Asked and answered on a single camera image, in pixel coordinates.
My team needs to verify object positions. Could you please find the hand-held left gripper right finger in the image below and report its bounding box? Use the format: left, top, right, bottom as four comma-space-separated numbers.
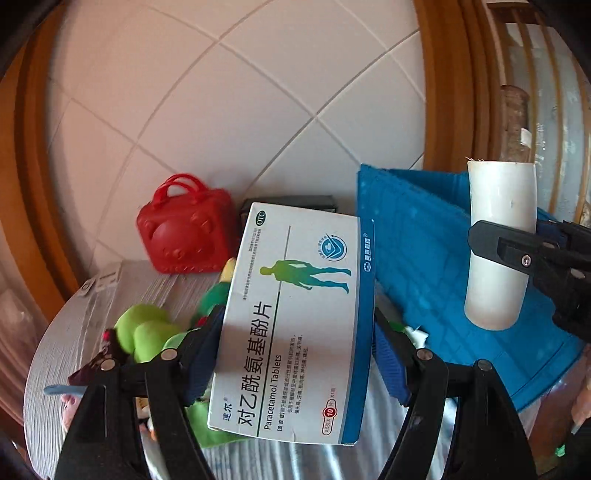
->
373, 307, 536, 480

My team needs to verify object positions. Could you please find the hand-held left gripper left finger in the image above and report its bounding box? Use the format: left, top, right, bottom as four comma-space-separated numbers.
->
58, 305, 227, 480

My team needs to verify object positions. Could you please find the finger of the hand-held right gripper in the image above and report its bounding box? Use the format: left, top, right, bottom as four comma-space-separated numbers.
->
467, 220, 591, 342
536, 219, 591, 246

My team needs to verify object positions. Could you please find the white plastic pipe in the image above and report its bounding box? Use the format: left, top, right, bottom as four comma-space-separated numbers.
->
464, 158, 539, 330

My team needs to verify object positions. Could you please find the blue plastic crate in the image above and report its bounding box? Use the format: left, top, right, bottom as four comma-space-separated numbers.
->
355, 164, 585, 411

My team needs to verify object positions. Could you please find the large white blue medicine box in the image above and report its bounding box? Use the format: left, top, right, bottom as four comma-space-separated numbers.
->
208, 202, 376, 446

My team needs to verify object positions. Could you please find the pile of plush toys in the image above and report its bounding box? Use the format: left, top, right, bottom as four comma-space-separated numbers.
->
44, 258, 245, 462

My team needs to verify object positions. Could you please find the rolled patterned carpet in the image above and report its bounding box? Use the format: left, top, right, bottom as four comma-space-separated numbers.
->
501, 85, 532, 162

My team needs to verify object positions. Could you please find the frosted glass sliding door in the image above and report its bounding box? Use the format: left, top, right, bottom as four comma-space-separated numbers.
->
485, 0, 591, 222

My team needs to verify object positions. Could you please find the red bear-shaped case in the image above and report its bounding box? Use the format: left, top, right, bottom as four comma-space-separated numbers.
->
135, 173, 234, 275

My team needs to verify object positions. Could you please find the clear plastic storage bin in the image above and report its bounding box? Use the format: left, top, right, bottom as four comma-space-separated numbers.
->
25, 261, 462, 480

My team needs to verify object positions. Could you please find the black gift box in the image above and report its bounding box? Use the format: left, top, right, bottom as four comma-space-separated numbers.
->
240, 195, 337, 227

